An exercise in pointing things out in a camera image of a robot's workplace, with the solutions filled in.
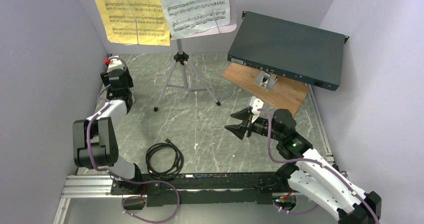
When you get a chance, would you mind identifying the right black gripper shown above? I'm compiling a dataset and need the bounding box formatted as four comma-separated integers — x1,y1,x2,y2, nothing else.
225,107,283,142

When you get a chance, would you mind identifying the white perforated music stand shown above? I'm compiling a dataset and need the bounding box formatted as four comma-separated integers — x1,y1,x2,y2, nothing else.
154,0,237,111

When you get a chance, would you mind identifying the yellow sheet music book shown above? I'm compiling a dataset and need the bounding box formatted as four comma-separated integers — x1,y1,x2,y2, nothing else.
95,0,171,46

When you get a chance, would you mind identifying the white sheet music page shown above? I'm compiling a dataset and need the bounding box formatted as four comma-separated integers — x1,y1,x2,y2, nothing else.
160,0,231,39

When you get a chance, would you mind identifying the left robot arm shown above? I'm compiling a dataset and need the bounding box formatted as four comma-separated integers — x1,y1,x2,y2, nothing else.
72,67,144,194

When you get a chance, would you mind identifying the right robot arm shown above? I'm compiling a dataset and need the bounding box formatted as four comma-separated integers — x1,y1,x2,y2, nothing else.
225,107,382,224

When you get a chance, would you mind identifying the wooden base board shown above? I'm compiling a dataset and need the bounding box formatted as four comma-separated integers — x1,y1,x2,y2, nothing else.
221,62,310,116

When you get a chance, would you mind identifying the dark green rack unit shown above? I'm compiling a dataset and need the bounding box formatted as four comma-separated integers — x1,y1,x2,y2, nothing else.
227,11,349,91

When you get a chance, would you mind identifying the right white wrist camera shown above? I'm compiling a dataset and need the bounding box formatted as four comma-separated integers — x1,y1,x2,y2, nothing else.
248,96,264,116

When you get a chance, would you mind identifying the metal mounting bracket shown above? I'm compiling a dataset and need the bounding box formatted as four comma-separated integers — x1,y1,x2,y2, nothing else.
254,71,278,91

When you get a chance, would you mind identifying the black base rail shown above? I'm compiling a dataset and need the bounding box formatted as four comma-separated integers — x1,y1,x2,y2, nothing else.
110,171,291,207

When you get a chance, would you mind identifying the coiled black cable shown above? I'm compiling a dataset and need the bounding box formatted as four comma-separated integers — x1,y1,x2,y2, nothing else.
145,137,185,180

